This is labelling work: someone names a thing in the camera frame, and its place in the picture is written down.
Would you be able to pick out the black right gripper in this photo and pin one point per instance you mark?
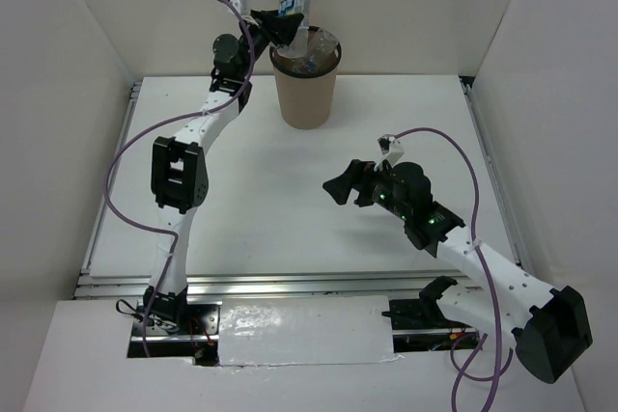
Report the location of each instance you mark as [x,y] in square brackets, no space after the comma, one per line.
[363,183]

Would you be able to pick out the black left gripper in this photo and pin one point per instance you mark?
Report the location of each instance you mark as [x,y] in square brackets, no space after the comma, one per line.
[269,27]

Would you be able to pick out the clear bottle blue-white label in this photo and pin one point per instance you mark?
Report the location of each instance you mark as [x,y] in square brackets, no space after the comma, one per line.
[298,46]

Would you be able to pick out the clear unlabelled plastic bottle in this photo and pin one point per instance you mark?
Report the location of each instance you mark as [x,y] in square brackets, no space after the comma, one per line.
[321,46]

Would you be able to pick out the small bottle blue cap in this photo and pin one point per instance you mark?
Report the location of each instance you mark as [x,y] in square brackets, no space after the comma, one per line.
[304,66]

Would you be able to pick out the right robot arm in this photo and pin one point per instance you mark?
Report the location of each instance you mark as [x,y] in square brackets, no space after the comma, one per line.
[548,328]

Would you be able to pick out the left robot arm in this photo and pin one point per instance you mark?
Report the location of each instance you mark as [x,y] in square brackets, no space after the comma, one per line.
[179,177]

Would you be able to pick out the brown cardboard bin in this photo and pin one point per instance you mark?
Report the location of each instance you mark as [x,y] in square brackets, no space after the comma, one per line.
[305,101]

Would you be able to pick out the white foam cover plate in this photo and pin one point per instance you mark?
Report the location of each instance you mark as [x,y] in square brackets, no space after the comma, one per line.
[316,330]

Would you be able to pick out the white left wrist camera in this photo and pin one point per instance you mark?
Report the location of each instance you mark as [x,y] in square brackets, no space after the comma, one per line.
[240,6]

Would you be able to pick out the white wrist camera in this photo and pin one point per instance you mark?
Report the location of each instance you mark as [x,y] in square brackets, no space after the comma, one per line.
[240,6]
[391,152]

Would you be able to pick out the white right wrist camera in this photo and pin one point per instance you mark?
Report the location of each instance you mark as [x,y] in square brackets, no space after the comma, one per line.
[391,152]

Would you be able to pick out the aluminium frame rail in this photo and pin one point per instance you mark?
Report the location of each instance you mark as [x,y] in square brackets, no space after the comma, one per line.
[268,228]

